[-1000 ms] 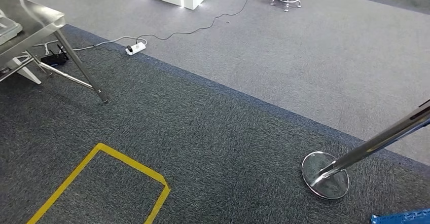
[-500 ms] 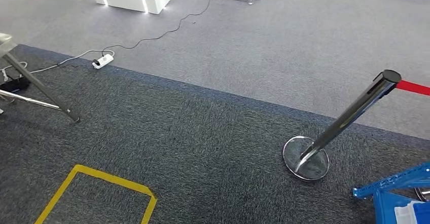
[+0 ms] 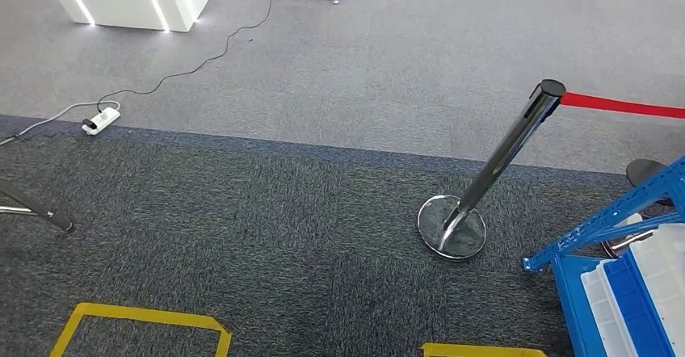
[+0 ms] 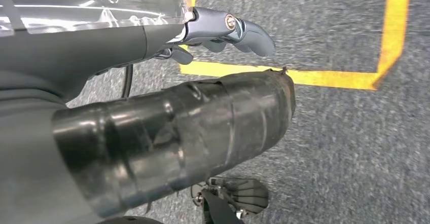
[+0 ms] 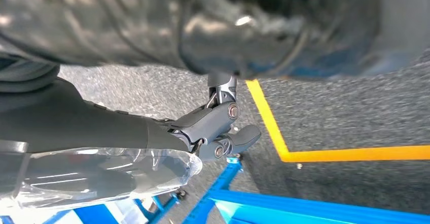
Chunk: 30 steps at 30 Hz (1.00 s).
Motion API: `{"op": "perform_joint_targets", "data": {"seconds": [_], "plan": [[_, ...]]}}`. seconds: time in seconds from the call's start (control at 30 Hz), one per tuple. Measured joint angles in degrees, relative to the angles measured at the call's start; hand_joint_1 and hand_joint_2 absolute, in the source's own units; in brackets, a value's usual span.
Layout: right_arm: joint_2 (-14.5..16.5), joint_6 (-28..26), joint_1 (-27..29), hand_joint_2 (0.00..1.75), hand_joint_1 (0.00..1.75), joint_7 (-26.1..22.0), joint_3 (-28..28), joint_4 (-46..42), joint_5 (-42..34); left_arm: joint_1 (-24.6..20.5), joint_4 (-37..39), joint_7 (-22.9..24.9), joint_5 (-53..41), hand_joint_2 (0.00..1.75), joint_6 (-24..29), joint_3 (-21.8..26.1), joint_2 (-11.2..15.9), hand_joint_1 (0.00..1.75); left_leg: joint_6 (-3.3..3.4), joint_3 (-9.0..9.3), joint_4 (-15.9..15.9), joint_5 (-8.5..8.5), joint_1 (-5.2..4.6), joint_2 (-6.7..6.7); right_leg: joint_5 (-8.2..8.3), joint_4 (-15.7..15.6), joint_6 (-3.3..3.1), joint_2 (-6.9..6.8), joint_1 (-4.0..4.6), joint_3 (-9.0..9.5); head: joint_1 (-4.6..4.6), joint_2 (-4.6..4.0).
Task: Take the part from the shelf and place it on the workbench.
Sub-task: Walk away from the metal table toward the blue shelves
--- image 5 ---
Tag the white plastic bin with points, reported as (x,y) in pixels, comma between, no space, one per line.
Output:
(129,212)

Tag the blue wheeled metal rack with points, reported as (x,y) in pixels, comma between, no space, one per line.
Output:
(302,209)

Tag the blue plastic bin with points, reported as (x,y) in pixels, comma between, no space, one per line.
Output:
(94,215)

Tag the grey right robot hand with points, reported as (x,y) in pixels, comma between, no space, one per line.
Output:
(84,135)

